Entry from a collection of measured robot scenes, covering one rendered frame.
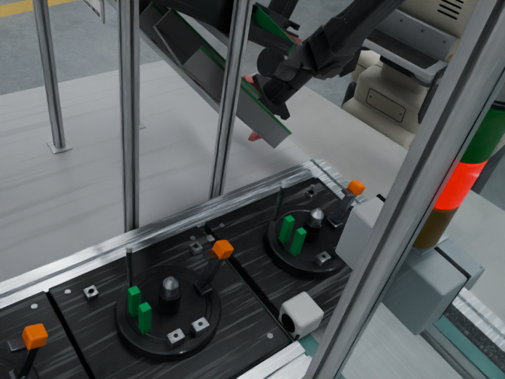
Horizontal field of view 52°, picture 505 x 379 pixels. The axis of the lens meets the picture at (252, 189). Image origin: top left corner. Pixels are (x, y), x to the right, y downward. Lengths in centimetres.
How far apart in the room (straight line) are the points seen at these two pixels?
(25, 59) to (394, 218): 283
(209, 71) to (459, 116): 50
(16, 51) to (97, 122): 205
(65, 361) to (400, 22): 106
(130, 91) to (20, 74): 234
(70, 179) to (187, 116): 33
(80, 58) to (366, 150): 218
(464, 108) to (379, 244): 16
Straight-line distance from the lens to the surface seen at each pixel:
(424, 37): 135
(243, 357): 71
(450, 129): 38
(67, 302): 75
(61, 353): 71
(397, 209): 45
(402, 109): 146
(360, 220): 52
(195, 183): 106
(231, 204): 90
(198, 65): 79
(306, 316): 73
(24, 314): 75
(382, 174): 121
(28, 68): 307
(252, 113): 89
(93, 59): 313
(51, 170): 110
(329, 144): 124
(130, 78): 69
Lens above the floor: 159
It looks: 43 degrees down
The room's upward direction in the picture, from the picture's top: 12 degrees clockwise
